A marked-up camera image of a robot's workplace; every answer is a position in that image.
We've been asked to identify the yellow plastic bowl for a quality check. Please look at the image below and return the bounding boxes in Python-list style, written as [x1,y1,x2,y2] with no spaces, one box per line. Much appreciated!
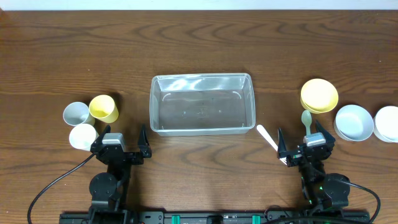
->
[300,78,339,114]

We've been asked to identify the left black cable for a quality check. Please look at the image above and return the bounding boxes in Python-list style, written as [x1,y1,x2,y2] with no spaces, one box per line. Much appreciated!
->
[27,152,97,224]

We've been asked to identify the yellow plastic cup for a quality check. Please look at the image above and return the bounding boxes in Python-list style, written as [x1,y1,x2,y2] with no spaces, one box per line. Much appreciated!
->
[89,95,119,123]

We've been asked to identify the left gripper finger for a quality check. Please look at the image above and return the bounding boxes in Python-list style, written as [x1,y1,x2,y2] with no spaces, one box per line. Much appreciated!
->
[91,125,111,146]
[137,124,150,152]

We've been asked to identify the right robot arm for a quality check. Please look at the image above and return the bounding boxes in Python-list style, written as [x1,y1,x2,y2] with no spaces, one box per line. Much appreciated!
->
[277,121,350,210]

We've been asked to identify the clear plastic container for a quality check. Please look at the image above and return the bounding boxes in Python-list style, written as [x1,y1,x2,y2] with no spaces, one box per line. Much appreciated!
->
[149,73,256,136]

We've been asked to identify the white plastic cup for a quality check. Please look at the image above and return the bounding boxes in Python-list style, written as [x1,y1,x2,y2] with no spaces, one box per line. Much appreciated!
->
[69,124,99,151]

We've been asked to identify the white plastic fork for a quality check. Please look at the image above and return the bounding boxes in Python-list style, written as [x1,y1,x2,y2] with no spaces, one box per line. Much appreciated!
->
[256,124,278,151]

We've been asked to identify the light blue plastic bowl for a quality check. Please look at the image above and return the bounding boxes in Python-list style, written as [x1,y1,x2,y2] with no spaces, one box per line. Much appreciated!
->
[333,105,374,141]

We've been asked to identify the grey plastic cup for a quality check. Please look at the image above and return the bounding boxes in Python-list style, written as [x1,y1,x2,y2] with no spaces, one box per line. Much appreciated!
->
[63,101,95,126]

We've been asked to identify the pale green plastic spoon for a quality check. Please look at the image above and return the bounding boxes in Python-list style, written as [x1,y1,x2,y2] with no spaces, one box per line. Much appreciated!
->
[301,110,312,136]

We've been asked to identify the white plastic bowl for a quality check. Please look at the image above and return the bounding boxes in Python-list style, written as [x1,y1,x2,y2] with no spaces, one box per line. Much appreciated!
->
[373,106,397,143]

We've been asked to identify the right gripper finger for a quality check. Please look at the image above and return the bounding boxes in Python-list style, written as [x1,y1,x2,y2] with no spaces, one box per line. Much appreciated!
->
[315,119,335,144]
[277,128,287,153]

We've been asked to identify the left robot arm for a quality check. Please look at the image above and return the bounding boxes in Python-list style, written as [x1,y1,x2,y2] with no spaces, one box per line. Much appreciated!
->
[89,125,152,222]

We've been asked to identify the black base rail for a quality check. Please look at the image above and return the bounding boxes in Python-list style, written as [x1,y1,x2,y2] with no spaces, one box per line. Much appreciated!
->
[58,208,371,224]

